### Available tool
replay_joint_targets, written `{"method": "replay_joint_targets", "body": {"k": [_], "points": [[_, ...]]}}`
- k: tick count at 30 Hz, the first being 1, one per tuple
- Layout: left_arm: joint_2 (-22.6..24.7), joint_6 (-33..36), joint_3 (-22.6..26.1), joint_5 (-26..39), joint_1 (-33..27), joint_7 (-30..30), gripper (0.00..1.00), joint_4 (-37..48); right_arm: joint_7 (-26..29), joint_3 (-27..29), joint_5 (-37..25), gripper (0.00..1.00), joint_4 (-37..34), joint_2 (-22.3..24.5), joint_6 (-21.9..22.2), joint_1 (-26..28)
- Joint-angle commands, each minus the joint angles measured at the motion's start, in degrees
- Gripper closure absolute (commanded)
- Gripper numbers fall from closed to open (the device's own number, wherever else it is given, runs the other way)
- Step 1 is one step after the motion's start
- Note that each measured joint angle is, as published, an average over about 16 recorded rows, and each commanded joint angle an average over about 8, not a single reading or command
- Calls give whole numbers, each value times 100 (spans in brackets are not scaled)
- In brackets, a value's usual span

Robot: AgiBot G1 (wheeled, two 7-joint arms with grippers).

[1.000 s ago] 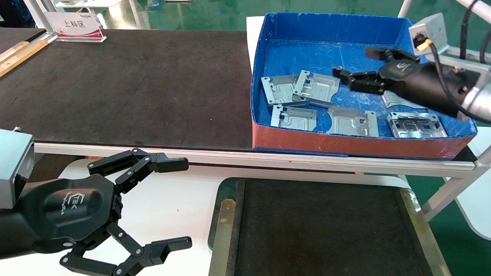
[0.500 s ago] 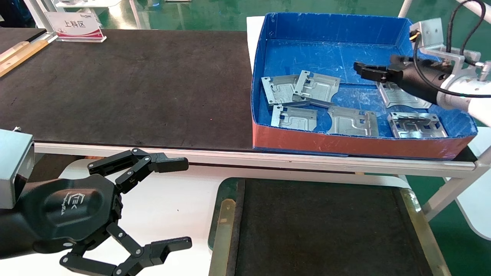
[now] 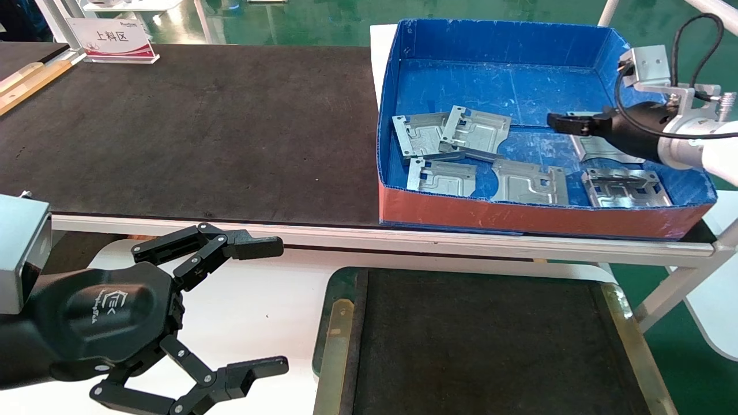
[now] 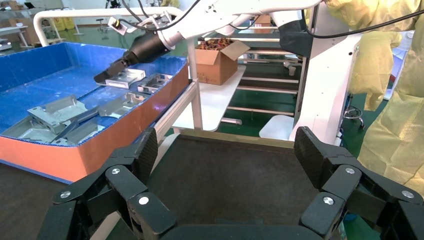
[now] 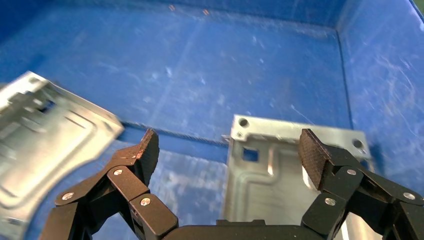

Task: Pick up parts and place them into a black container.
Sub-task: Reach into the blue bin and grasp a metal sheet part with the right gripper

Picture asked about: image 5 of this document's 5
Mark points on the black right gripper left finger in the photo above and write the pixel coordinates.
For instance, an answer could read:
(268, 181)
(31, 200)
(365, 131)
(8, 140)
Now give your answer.
(126, 185)

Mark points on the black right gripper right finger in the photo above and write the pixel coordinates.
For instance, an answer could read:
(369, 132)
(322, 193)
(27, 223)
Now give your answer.
(344, 185)

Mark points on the silver stamped metal part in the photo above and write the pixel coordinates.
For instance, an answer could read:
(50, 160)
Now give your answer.
(49, 149)
(265, 198)

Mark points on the blue cardboard box red front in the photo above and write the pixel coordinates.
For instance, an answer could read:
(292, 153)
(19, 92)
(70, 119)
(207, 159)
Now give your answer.
(232, 66)

